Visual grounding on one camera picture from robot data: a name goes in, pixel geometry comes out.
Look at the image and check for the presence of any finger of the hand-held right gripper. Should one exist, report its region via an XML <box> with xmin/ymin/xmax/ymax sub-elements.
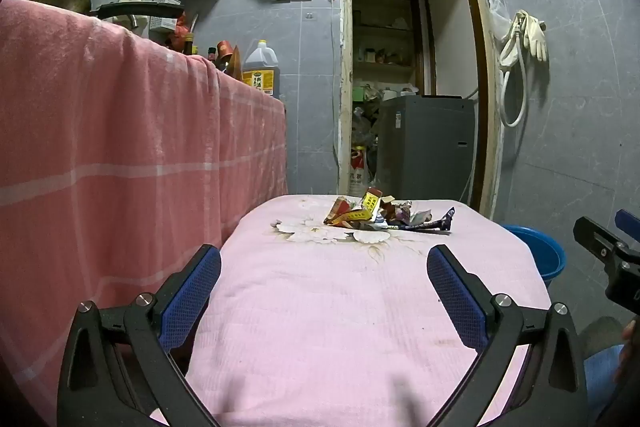
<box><xmin>615</xmin><ymin>209</ymin><xmax>640</xmax><ymax>242</ymax></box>
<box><xmin>573</xmin><ymin>216</ymin><xmax>640</xmax><ymax>268</ymax></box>

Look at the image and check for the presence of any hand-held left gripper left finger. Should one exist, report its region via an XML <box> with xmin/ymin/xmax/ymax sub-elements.
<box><xmin>56</xmin><ymin>244</ymin><xmax>222</xmax><ymax>427</ymax></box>

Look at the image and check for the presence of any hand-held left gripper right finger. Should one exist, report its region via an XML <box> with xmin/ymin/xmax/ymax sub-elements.
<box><xmin>426</xmin><ymin>244</ymin><xmax>591</xmax><ymax>427</ymax></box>

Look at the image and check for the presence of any blue plastic bucket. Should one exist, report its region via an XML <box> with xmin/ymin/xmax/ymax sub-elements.
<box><xmin>500</xmin><ymin>224</ymin><xmax>567</xmax><ymax>290</ymax></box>

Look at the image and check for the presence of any pile of snack wrappers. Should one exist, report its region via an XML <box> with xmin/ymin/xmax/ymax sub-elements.
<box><xmin>322</xmin><ymin>187</ymin><xmax>457</xmax><ymax>235</ymax></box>

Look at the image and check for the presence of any person's leg in jeans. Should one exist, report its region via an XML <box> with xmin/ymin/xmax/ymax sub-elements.
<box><xmin>584</xmin><ymin>344</ymin><xmax>628</xmax><ymax>413</ymax></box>

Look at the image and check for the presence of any pink floral blanket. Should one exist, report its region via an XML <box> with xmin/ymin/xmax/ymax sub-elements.
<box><xmin>145</xmin><ymin>194</ymin><xmax>553</xmax><ymax>427</ymax></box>

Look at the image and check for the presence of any grey washing machine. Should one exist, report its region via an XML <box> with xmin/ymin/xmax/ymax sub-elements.
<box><xmin>372</xmin><ymin>94</ymin><xmax>478</xmax><ymax>208</ymax></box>

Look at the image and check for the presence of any white red sack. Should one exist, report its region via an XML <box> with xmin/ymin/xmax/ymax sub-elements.
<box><xmin>349</xmin><ymin>146</ymin><xmax>372</xmax><ymax>196</ymax></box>

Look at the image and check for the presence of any pink checked towel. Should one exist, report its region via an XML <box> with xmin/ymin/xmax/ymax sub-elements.
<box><xmin>0</xmin><ymin>0</ymin><xmax>288</xmax><ymax>413</ymax></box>

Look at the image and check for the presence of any clear plastic bag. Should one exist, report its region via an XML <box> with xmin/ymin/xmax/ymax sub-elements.
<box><xmin>352</xmin><ymin>107</ymin><xmax>381</xmax><ymax>148</ymax></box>

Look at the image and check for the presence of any white rubber glove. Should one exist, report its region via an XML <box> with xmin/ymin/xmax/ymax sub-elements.
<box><xmin>522</xmin><ymin>14</ymin><xmax>549</xmax><ymax>62</ymax></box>

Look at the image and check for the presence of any orange packet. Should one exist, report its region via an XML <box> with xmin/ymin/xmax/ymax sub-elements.
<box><xmin>227</xmin><ymin>46</ymin><xmax>244</xmax><ymax>80</ymax></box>

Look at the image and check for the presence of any cooking oil jug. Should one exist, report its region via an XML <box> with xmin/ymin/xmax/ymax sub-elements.
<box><xmin>241</xmin><ymin>39</ymin><xmax>281</xmax><ymax>98</ymax></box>

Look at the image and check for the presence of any wooden storage shelf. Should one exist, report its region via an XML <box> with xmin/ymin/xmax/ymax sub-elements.
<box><xmin>352</xmin><ymin>0</ymin><xmax>418</xmax><ymax>88</ymax></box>

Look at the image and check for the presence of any red plastic bag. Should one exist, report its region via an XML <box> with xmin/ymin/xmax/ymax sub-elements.
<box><xmin>167</xmin><ymin>12</ymin><xmax>193</xmax><ymax>52</ymax></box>

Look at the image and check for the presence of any white cutlery holder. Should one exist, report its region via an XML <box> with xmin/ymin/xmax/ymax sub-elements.
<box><xmin>149</xmin><ymin>0</ymin><xmax>180</xmax><ymax>32</ymax></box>

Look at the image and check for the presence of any white hose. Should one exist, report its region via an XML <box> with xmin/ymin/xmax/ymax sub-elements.
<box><xmin>497</xmin><ymin>10</ymin><xmax>528</xmax><ymax>128</ymax></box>

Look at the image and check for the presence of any wooden door frame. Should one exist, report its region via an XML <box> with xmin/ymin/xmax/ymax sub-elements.
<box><xmin>334</xmin><ymin>0</ymin><xmax>503</xmax><ymax>218</ymax></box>

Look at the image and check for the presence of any black curved handle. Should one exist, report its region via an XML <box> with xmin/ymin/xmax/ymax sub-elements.
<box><xmin>90</xmin><ymin>1</ymin><xmax>186</xmax><ymax>22</ymax></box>

